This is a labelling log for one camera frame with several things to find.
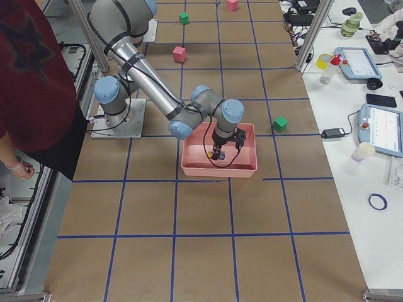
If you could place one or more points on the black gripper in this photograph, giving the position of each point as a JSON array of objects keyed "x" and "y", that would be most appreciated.
[{"x": 219, "y": 140}]

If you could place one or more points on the white paper cup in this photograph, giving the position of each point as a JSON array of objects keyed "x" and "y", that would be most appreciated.
[{"x": 363, "y": 151}]

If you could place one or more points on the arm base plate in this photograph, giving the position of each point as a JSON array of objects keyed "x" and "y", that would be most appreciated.
[
  {"x": 150, "y": 35},
  {"x": 120, "y": 120}
]

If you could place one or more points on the far teach pendant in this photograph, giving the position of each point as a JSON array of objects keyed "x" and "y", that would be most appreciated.
[{"x": 360, "y": 64}]

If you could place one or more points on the teach pendant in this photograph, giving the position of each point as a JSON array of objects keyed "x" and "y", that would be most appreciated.
[
  {"x": 382, "y": 127},
  {"x": 360, "y": 64}
]

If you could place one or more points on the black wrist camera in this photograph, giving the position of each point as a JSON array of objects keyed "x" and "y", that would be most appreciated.
[{"x": 239, "y": 138}]

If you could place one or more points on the yellow tape roll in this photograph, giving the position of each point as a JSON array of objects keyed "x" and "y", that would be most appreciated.
[{"x": 323, "y": 61}]

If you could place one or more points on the pink cube far left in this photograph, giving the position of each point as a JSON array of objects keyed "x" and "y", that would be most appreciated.
[{"x": 232, "y": 5}]

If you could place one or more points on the aluminium frame post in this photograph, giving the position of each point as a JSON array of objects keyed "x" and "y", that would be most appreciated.
[{"x": 316, "y": 25}]

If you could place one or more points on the near teach pendant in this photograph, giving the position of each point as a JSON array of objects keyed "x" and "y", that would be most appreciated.
[{"x": 382, "y": 127}]

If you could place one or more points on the black power adapter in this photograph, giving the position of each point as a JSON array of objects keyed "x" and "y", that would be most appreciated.
[{"x": 333, "y": 133}]

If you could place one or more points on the green cube near base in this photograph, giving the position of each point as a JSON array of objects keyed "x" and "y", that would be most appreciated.
[{"x": 184, "y": 18}]

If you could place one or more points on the pink cube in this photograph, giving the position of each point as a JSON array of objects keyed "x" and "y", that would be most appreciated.
[
  {"x": 179, "y": 54},
  {"x": 232, "y": 5}
]

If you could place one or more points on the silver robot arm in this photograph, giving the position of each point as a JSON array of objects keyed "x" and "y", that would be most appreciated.
[{"x": 116, "y": 24}]

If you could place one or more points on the yellow black push button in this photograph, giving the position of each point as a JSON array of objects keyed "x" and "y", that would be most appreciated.
[{"x": 216, "y": 155}]

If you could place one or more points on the person in red shirt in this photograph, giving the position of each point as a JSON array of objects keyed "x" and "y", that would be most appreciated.
[{"x": 40, "y": 115}]

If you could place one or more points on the green glass jar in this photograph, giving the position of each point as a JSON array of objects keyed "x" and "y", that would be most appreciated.
[{"x": 351, "y": 25}]

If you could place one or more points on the green cube near right side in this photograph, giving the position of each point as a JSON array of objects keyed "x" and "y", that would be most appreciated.
[{"x": 280, "y": 123}]

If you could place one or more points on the clear squeeze bottle red cap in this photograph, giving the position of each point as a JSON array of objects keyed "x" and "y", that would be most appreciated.
[{"x": 331, "y": 68}]

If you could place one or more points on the black smartphone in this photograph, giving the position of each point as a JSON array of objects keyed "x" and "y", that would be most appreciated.
[{"x": 381, "y": 100}]

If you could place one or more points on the pink cube near centre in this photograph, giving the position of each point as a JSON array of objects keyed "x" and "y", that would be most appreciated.
[{"x": 179, "y": 54}]

